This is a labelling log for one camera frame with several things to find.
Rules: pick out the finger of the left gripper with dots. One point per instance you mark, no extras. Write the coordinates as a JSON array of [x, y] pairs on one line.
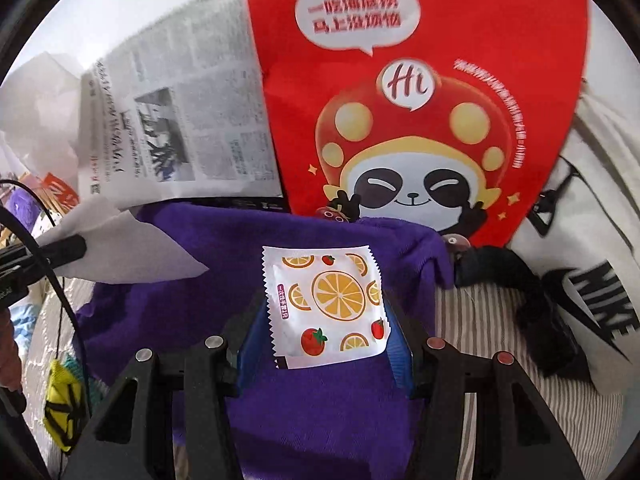
[[62, 252]]

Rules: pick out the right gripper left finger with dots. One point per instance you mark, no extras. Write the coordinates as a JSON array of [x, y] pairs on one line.
[[130, 434]]

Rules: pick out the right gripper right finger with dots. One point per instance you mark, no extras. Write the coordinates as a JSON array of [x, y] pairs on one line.
[[517, 436]]

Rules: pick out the white tissue paper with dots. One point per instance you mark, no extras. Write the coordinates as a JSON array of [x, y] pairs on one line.
[[120, 248]]

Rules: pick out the yellow mini pouch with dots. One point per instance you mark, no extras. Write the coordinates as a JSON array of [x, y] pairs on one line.
[[65, 412]]

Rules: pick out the fruit print wet wipe sachet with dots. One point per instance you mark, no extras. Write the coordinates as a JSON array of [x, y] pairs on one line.
[[325, 305]]

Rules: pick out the teal striped cloth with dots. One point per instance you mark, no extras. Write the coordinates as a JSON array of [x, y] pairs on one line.
[[98, 390]]

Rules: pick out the white Miniso plastic bag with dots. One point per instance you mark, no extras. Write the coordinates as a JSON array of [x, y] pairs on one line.
[[40, 108]]

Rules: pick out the purple towel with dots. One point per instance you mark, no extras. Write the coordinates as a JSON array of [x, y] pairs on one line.
[[324, 404]]

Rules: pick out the folded newspaper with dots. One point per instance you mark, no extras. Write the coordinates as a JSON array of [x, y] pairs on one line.
[[177, 112]]

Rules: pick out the grey Nike waist bag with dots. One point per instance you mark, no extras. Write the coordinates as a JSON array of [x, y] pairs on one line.
[[575, 257]]

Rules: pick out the red paper shopping bag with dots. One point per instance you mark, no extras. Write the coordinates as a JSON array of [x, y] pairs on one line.
[[445, 113]]

